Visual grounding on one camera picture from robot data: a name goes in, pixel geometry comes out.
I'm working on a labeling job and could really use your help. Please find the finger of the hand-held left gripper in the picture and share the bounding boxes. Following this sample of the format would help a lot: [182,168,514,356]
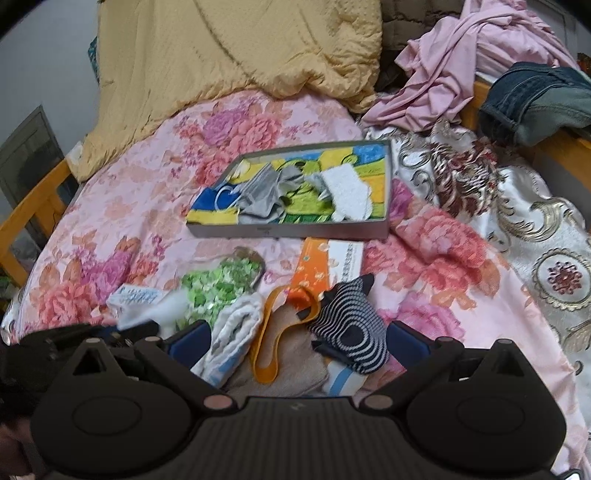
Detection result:
[103,320,160,351]

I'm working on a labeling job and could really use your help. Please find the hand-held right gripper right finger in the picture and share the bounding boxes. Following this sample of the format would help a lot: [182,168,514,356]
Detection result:
[360,320,533,414]

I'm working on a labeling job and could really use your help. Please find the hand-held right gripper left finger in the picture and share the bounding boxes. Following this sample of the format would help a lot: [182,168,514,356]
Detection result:
[66,319,239,415]

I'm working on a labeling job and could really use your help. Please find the white packet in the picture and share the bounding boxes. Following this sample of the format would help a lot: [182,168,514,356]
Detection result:
[106,283,163,324]

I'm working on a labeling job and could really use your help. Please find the white cloth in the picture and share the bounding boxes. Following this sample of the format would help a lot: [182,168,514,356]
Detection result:
[117,291,195,334]

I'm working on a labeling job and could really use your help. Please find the orange strap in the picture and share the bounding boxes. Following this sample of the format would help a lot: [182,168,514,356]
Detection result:
[251,285,324,385]

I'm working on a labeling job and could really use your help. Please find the colourful striped sock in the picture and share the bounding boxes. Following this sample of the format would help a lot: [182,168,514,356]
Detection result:
[321,359,370,397]

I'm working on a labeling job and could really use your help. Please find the grey box with painted bottom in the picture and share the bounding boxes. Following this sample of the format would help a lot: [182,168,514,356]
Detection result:
[185,138,393,241]

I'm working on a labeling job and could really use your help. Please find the grey sock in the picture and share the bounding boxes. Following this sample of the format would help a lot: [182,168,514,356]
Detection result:
[237,163,285,219]

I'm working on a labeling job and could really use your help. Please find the person's left hand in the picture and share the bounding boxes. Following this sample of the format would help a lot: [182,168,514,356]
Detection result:
[0,421,32,479]

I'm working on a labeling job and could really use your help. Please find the white blue-striped fluffy sock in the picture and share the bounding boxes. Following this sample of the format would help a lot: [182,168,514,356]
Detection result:
[191,292,265,385]

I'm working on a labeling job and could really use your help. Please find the black white striped sock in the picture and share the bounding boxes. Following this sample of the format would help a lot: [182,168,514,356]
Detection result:
[307,272,390,375]

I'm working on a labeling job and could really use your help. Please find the green white sock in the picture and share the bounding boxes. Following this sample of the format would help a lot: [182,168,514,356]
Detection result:
[180,246,267,325]

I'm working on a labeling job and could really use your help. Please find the orange packet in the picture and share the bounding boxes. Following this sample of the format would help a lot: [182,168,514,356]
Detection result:
[291,237,366,297]

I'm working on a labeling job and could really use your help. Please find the pink floral bedsheet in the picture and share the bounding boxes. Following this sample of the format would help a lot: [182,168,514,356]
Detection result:
[0,90,587,480]

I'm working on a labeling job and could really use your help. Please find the white gold ornate blanket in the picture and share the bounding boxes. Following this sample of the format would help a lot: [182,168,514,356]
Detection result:
[365,119,591,394]

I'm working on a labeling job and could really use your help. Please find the pink garment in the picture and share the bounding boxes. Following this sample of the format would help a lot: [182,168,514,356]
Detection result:
[360,0,581,136]

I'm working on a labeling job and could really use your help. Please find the blue jeans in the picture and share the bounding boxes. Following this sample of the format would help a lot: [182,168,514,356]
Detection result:
[478,62,591,149]

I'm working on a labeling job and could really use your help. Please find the teal patterned cloth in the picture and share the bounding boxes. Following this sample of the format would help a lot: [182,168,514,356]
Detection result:
[87,36,100,85]

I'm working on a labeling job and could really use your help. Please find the yellow quilt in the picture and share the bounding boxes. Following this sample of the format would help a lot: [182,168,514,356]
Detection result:
[74,0,384,184]

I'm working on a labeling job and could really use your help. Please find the brown quilted blanket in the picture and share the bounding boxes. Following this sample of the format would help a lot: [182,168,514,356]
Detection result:
[376,0,467,93]

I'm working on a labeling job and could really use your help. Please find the grey framed wall panel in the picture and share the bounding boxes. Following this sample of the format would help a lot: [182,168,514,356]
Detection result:
[0,104,64,223]

